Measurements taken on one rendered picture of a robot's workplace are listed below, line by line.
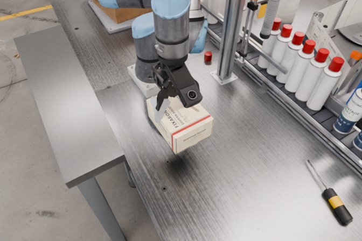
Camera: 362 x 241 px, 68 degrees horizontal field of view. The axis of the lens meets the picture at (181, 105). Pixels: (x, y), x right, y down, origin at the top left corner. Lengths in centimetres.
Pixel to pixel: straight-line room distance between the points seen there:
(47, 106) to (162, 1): 72
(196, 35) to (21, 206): 147
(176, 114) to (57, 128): 48
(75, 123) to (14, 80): 176
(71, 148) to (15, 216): 102
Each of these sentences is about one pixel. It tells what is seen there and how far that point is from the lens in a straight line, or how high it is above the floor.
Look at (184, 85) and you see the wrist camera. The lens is 62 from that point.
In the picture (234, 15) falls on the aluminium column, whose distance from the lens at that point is 96.
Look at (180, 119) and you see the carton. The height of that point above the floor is 102.
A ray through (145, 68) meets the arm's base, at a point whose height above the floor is 93.
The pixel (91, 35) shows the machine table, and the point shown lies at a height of 83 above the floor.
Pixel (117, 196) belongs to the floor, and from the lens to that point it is 177.
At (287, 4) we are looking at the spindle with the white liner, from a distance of 135.
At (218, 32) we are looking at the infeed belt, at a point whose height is 88.
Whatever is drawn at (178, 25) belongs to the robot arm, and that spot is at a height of 129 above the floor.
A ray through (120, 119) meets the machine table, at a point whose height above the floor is 83.
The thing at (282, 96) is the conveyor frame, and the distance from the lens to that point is 106.
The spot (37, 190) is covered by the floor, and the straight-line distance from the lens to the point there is 195.
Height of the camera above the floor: 158
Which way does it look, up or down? 48 degrees down
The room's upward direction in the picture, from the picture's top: straight up
